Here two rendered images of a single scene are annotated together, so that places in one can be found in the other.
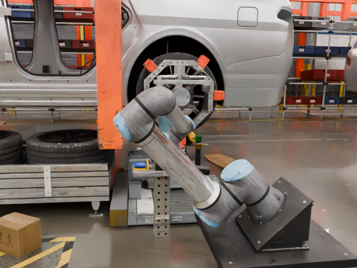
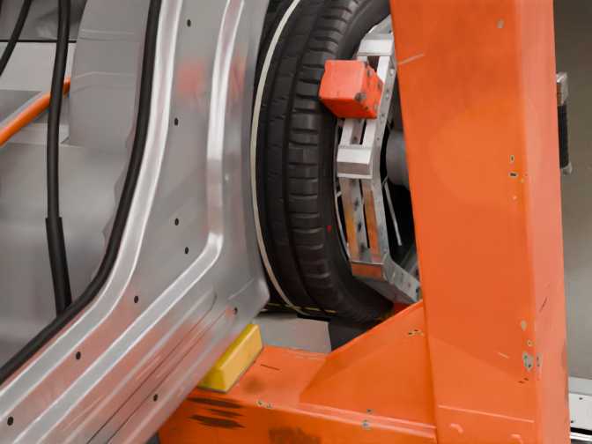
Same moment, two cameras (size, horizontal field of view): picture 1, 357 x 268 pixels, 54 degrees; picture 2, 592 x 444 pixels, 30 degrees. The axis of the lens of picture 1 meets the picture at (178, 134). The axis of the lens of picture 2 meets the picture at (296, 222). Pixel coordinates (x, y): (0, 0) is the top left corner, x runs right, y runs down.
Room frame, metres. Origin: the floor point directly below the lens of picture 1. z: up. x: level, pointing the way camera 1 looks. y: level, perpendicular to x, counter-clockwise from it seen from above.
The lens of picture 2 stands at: (1.80, 1.68, 1.73)
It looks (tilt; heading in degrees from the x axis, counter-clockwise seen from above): 27 degrees down; 307
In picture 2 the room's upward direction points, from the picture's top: 9 degrees counter-clockwise
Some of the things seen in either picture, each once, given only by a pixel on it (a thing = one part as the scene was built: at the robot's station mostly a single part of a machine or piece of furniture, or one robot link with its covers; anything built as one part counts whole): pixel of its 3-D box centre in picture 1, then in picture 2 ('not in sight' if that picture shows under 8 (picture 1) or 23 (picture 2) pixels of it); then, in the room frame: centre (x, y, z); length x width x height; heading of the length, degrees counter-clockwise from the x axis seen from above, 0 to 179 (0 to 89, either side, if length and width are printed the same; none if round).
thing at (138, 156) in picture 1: (139, 170); not in sight; (2.70, 0.31, 0.26); 0.42 x 0.18 x 0.35; 8
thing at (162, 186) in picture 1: (161, 203); not in sight; (2.14, 0.10, 0.21); 0.10 x 0.10 x 0.42; 8
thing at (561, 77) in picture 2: (205, 87); (541, 86); (2.59, -0.19, 0.93); 0.09 x 0.05 x 0.05; 8
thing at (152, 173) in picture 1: (166, 169); not in sight; (2.15, 0.07, 0.44); 0.43 x 0.17 x 0.03; 98
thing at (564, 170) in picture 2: (205, 101); (558, 135); (2.56, -0.20, 0.83); 0.04 x 0.04 x 0.16
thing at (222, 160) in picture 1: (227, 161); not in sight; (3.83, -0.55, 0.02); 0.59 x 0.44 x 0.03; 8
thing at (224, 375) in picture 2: not in sight; (209, 352); (2.90, 0.53, 0.71); 0.14 x 0.14 x 0.05; 8
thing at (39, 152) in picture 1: (70, 150); not in sight; (2.79, 0.87, 0.39); 0.66 x 0.66 x 0.24
